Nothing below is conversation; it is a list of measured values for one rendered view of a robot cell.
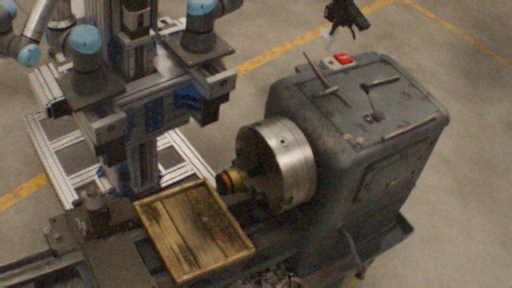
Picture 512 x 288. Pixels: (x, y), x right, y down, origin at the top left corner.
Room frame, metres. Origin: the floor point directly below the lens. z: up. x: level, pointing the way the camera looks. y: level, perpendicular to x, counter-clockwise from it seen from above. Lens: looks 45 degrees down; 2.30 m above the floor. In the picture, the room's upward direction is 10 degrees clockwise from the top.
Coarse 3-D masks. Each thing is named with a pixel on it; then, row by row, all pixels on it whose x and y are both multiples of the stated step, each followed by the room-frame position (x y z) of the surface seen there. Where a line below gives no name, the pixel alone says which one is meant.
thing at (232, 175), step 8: (232, 168) 1.06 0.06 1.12; (216, 176) 1.03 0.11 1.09; (224, 176) 1.02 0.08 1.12; (232, 176) 1.02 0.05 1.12; (240, 176) 1.03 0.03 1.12; (248, 176) 1.05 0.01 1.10; (216, 184) 1.02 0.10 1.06; (224, 184) 0.99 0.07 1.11; (232, 184) 1.00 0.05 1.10; (240, 184) 1.01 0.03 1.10; (224, 192) 0.99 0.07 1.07; (232, 192) 1.00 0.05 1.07; (240, 192) 1.02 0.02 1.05
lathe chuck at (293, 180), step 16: (240, 128) 1.20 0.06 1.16; (256, 128) 1.14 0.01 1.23; (272, 128) 1.15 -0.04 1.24; (256, 144) 1.13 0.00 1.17; (272, 144) 1.08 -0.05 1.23; (288, 144) 1.09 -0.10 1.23; (272, 160) 1.05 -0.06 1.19; (288, 160) 1.05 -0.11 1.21; (304, 160) 1.07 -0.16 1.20; (272, 176) 1.04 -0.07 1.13; (288, 176) 1.01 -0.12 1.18; (304, 176) 1.04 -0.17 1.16; (288, 192) 0.99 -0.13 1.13; (304, 192) 1.02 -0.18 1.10; (272, 208) 1.01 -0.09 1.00; (288, 208) 1.00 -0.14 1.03
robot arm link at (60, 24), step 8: (64, 0) 1.33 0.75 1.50; (56, 8) 1.32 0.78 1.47; (64, 8) 1.33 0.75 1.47; (56, 16) 1.32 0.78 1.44; (64, 16) 1.33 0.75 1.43; (72, 16) 1.37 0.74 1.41; (48, 24) 1.31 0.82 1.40; (56, 24) 1.31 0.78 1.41; (64, 24) 1.32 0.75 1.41; (72, 24) 1.34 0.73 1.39; (48, 32) 1.32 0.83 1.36; (56, 32) 1.30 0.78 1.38; (64, 32) 1.31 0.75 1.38; (48, 40) 1.31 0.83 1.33; (56, 40) 1.30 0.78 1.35; (56, 48) 1.30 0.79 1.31
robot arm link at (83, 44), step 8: (88, 24) 1.35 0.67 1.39; (72, 32) 1.29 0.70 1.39; (80, 32) 1.30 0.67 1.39; (88, 32) 1.31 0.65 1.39; (96, 32) 1.32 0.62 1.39; (64, 40) 1.29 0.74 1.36; (72, 40) 1.25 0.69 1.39; (80, 40) 1.26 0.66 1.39; (88, 40) 1.27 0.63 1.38; (96, 40) 1.29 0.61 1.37; (64, 48) 1.27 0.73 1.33; (72, 48) 1.25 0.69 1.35; (80, 48) 1.24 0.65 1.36; (88, 48) 1.25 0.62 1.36; (96, 48) 1.28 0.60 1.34; (72, 56) 1.25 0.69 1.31; (80, 56) 1.24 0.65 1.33; (88, 56) 1.25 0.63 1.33; (96, 56) 1.28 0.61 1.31; (80, 64) 1.24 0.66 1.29; (88, 64) 1.25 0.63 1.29; (96, 64) 1.27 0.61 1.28
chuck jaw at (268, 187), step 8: (256, 176) 1.05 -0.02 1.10; (264, 176) 1.06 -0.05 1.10; (248, 184) 1.02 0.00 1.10; (256, 184) 1.02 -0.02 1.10; (264, 184) 1.03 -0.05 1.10; (272, 184) 1.03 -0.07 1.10; (248, 192) 1.00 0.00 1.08; (256, 192) 1.00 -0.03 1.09; (264, 192) 1.00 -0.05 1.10; (272, 192) 1.00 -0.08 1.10; (264, 200) 0.99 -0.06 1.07; (272, 200) 0.97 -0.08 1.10; (280, 200) 0.99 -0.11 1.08; (288, 200) 0.99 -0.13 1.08
